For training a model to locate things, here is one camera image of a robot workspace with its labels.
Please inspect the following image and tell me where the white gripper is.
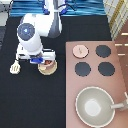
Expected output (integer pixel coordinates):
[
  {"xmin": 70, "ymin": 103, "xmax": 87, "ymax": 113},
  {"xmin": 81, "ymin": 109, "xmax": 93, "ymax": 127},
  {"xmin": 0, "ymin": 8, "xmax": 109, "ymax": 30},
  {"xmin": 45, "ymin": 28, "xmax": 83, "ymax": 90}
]
[{"xmin": 16, "ymin": 47, "xmax": 56, "ymax": 64}]

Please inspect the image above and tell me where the small terracotta pot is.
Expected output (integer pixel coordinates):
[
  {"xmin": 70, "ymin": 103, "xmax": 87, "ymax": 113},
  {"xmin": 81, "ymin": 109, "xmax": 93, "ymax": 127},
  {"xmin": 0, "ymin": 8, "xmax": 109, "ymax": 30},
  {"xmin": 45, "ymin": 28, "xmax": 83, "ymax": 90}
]
[{"xmin": 42, "ymin": 60, "xmax": 54, "ymax": 70}]

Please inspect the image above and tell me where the round wooden plate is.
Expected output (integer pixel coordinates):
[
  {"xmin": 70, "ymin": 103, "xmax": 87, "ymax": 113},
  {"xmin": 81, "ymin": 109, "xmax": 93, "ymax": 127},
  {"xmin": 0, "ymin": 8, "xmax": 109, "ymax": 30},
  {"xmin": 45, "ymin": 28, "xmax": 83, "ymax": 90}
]
[{"xmin": 38, "ymin": 61, "xmax": 57, "ymax": 75}]

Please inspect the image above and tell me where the pink pot lid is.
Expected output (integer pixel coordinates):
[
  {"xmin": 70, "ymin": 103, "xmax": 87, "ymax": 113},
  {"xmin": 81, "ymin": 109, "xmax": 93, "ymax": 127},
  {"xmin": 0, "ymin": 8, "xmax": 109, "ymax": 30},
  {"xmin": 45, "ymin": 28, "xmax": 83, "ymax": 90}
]
[{"xmin": 73, "ymin": 45, "xmax": 89, "ymax": 58}]

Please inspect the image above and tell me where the wooden spatula tool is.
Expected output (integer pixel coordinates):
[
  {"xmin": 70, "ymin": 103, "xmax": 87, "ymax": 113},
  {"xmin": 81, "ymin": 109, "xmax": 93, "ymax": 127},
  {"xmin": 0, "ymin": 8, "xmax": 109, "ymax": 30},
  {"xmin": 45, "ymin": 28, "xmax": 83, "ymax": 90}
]
[{"xmin": 10, "ymin": 60, "xmax": 21, "ymax": 74}]

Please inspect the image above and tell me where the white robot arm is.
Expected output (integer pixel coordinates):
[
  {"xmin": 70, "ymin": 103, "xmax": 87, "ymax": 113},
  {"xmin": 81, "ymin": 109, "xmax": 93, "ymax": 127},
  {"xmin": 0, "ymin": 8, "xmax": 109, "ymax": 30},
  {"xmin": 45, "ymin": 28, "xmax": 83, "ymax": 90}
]
[{"xmin": 15, "ymin": 0, "xmax": 66, "ymax": 64}]

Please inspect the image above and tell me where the black burner front left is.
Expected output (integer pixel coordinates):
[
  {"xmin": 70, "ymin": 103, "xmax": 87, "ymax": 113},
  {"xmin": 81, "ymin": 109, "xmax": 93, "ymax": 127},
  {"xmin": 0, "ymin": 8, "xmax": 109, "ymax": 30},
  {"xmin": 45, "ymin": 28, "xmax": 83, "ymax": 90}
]
[{"xmin": 75, "ymin": 62, "xmax": 91, "ymax": 77}]

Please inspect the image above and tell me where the black burner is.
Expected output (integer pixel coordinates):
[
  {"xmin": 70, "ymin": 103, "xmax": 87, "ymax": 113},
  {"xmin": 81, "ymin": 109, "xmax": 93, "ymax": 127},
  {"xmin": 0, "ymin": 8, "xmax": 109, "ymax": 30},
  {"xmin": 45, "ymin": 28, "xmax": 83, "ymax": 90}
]
[
  {"xmin": 75, "ymin": 62, "xmax": 91, "ymax": 77},
  {"xmin": 98, "ymin": 62, "xmax": 115, "ymax": 76},
  {"xmin": 96, "ymin": 45, "xmax": 111, "ymax": 58}
]

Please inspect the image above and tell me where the pink stove board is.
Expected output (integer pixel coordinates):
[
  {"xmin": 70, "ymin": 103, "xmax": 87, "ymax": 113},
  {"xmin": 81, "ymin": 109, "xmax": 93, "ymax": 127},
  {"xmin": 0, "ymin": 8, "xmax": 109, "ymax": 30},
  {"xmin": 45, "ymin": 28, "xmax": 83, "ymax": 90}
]
[{"xmin": 66, "ymin": 41, "xmax": 128, "ymax": 128}]

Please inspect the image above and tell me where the black burner rear right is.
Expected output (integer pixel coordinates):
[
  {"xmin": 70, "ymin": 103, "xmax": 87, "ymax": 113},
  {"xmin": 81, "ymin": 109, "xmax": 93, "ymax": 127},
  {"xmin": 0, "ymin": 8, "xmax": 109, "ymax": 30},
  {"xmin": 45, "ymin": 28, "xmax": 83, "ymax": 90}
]
[{"xmin": 96, "ymin": 45, "xmax": 111, "ymax": 58}]

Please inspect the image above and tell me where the blue striped cloth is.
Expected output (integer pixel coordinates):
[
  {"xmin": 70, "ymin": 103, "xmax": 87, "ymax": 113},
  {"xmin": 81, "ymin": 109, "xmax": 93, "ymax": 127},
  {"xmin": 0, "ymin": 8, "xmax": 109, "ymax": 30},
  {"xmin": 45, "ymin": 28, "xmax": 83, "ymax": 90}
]
[{"xmin": 10, "ymin": 0, "xmax": 105, "ymax": 16}]

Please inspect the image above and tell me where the black burner front right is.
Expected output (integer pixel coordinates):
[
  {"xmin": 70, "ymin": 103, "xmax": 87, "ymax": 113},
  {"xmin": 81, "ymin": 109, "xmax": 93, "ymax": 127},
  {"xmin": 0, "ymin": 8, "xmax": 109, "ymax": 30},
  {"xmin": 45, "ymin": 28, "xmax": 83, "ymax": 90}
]
[{"xmin": 98, "ymin": 62, "xmax": 115, "ymax": 76}]

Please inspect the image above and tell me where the large grey pan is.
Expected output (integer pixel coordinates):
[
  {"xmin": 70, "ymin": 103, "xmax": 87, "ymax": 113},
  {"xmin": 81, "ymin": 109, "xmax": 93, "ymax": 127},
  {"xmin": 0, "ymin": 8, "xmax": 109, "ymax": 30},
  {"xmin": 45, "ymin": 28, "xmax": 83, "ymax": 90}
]
[{"xmin": 75, "ymin": 87, "xmax": 128, "ymax": 128}]

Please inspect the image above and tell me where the wooden slatted furniture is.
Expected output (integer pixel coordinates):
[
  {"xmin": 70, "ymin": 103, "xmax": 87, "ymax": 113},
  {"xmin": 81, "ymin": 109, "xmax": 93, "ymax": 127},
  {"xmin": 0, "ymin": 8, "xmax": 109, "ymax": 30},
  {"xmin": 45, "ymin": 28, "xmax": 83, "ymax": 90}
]
[{"xmin": 103, "ymin": 0, "xmax": 128, "ymax": 40}]

